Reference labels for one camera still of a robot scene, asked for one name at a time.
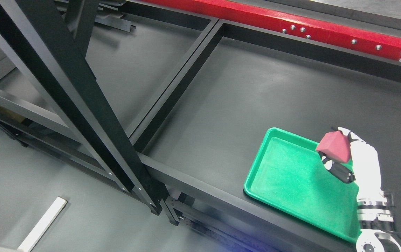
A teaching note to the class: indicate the white standing desk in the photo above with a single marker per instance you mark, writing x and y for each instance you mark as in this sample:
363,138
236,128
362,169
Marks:
42,225

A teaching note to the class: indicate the green plastic tray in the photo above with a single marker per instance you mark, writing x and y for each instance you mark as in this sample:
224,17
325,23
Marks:
287,174

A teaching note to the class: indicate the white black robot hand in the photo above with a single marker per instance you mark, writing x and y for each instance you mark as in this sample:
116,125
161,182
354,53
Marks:
363,168

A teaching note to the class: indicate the black metal left shelf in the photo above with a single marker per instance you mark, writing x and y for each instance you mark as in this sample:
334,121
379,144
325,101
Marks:
102,76

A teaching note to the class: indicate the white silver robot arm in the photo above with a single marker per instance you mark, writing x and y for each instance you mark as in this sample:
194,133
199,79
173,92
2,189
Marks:
376,225

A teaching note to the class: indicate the red metal beam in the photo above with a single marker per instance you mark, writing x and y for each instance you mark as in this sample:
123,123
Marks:
370,42

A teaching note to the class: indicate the black metal shelf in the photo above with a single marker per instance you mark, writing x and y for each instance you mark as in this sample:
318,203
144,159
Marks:
102,76
246,80

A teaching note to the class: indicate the black metal right shelf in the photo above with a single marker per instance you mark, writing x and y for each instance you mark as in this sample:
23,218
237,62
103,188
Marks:
246,80

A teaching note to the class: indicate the pink foam block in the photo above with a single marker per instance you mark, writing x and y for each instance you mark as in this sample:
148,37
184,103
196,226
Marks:
335,146

